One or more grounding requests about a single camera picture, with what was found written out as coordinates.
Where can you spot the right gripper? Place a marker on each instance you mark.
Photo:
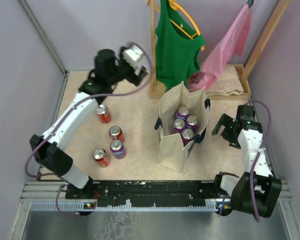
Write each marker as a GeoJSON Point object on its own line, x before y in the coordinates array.
{"type": "Point", "coordinates": [225, 120]}

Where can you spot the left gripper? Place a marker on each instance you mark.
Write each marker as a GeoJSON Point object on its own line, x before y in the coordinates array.
{"type": "Point", "coordinates": [135, 78]}

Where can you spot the purple Fanta can top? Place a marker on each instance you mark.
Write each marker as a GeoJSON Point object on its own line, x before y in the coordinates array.
{"type": "Point", "coordinates": [192, 123]}

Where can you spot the purple fanta can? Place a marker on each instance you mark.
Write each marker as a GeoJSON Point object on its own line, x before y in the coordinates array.
{"type": "Point", "coordinates": [178, 126]}
{"type": "Point", "coordinates": [187, 135]}
{"type": "Point", "coordinates": [117, 148]}
{"type": "Point", "coordinates": [192, 123]}
{"type": "Point", "coordinates": [182, 112]}

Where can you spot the red Coke can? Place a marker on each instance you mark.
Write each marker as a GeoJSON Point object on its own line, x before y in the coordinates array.
{"type": "Point", "coordinates": [103, 113]}
{"type": "Point", "coordinates": [116, 133]}
{"type": "Point", "coordinates": [101, 157]}

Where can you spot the beige canvas tote bag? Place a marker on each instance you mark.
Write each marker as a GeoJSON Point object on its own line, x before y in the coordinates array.
{"type": "Point", "coordinates": [172, 153]}

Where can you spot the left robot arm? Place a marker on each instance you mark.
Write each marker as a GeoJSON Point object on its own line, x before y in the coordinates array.
{"type": "Point", "coordinates": [49, 148]}

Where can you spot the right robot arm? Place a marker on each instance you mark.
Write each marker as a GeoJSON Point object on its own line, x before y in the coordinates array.
{"type": "Point", "coordinates": [256, 192]}

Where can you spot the wooden clothes rack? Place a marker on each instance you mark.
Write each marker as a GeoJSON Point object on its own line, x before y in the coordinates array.
{"type": "Point", "coordinates": [157, 89]}

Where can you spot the beige folded cloth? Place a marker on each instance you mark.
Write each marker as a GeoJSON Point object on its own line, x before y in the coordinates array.
{"type": "Point", "coordinates": [228, 84]}

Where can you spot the green tank top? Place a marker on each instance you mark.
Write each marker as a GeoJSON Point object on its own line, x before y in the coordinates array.
{"type": "Point", "coordinates": [176, 54]}

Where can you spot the yellow clothes hanger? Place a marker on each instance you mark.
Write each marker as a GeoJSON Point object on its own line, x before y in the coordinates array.
{"type": "Point", "coordinates": [191, 34]}

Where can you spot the pink shirt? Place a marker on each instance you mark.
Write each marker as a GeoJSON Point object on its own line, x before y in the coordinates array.
{"type": "Point", "coordinates": [233, 42]}

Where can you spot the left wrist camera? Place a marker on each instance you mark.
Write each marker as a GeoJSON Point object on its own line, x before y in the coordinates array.
{"type": "Point", "coordinates": [133, 54]}

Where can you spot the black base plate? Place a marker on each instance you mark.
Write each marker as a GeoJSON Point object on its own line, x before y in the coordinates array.
{"type": "Point", "coordinates": [147, 193]}

